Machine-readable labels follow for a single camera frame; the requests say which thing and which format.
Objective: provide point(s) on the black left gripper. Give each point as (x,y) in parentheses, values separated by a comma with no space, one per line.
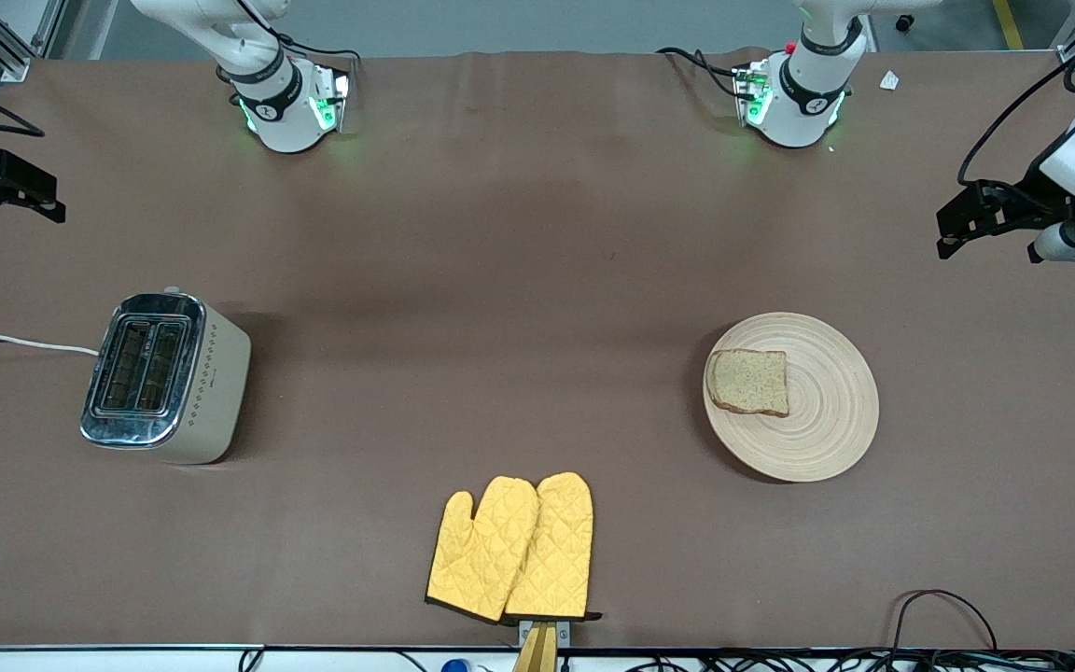
(1026,195)

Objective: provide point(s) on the round wooden plate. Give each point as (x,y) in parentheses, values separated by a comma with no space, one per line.
(827,420)

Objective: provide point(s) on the bread slice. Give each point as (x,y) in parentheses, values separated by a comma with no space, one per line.
(750,381)

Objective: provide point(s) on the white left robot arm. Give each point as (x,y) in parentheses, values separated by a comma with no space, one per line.
(803,112)

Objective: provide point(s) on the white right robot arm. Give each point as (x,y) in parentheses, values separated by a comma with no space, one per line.
(286,121)

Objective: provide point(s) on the cream and chrome toaster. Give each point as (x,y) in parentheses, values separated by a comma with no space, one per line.
(211,392)

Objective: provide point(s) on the small white paper scrap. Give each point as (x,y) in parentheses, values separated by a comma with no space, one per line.
(889,81)

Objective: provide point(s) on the plain table cover cloth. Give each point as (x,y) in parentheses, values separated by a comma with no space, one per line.
(537,280)

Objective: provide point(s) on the yellow quilted oven mitt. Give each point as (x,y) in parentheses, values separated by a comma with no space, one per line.
(481,560)
(556,551)

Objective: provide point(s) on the blue round cap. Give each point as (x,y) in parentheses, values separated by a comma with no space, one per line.
(454,666)

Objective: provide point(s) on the wooden stand with metal bracket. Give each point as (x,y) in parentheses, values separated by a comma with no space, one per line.
(537,653)

